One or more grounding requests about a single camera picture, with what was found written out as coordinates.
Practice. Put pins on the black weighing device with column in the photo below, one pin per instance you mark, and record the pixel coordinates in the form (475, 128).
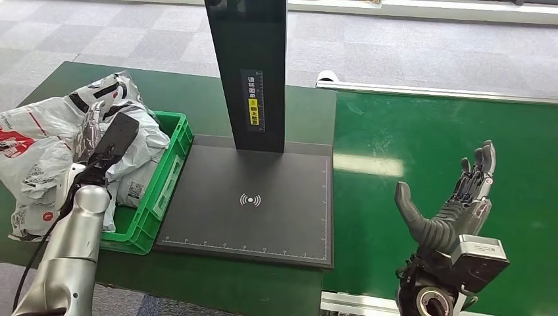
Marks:
(261, 218)

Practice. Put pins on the white background ledge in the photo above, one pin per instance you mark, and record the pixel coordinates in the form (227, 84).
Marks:
(436, 11)

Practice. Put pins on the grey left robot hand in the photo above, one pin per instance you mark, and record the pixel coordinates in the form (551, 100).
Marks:
(114, 135)

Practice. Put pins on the white conveyor side rail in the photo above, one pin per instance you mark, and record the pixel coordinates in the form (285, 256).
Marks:
(436, 92)

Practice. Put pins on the grey package with black letters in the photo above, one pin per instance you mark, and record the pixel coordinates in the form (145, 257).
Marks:
(144, 139)

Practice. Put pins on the small grey package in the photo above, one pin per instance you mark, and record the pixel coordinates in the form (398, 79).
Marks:
(133, 192)

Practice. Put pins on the large white package red print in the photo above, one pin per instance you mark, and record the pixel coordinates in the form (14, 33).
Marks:
(35, 165)

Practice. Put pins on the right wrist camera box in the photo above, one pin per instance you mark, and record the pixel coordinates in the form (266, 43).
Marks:
(479, 259)

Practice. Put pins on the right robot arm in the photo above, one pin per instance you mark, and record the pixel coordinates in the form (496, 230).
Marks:
(429, 296)

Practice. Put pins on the green conveyor belt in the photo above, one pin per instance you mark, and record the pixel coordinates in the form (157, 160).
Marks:
(436, 139)

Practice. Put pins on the green plastic basket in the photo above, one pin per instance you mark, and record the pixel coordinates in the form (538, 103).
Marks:
(170, 174)

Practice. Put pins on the yellow label on column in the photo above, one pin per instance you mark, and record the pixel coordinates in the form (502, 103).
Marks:
(253, 112)

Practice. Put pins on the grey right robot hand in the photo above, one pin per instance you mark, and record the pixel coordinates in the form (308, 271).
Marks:
(436, 231)

